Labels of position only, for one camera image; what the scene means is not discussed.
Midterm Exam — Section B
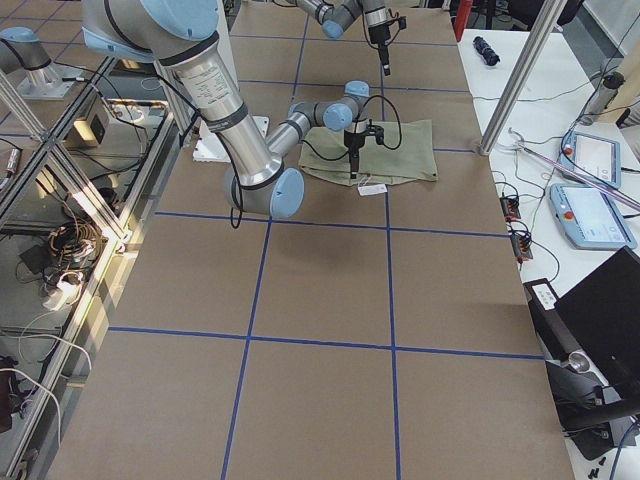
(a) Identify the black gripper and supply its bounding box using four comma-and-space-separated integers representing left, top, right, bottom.
368, 22, 391, 76
343, 130, 366, 180

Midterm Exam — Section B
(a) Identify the olive green long-sleeve shirt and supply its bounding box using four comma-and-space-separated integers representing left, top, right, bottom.
299, 120, 438, 186

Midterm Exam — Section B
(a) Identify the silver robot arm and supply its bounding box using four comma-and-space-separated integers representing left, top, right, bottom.
288, 0, 396, 76
82, 1, 370, 218

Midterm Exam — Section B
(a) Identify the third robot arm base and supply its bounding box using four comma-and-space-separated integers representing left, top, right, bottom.
1, 27, 83, 100

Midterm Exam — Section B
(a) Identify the white shirt price tag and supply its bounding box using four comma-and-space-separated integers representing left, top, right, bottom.
357, 175, 388, 197

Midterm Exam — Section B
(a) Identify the dark blue folded cloth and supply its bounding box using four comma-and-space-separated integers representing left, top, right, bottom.
472, 36, 500, 67

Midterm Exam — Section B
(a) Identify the orange electronics board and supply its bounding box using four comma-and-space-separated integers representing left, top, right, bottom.
510, 230, 533, 263
499, 196, 521, 222

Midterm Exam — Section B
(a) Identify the white side table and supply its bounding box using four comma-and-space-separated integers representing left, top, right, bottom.
458, 29, 611, 295

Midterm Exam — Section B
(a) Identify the grey metal water bottle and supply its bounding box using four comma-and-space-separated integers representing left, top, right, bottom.
578, 71, 625, 126

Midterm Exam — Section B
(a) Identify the upper teach pendant tablet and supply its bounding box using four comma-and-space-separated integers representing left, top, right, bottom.
558, 131, 621, 189

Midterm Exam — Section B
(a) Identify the teach pendant tablet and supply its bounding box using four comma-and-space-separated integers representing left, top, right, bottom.
549, 183, 638, 251
558, 131, 621, 189

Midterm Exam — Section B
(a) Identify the lower teach pendant tablet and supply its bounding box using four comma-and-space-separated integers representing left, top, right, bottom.
549, 183, 638, 251

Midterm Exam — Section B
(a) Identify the black box device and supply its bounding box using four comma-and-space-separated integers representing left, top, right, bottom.
524, 247, 639, 398

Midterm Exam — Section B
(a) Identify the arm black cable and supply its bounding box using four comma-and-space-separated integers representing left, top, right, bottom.
302, 94, 404, 164

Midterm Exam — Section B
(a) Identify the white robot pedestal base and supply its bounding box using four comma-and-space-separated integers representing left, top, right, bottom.
192, 0, 270, 165

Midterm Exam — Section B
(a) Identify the aluminium frame post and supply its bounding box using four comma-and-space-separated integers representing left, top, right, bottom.
478, 0, 567, 156

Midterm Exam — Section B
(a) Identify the black camera stand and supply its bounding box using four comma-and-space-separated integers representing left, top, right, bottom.
545, 361, 639, 460

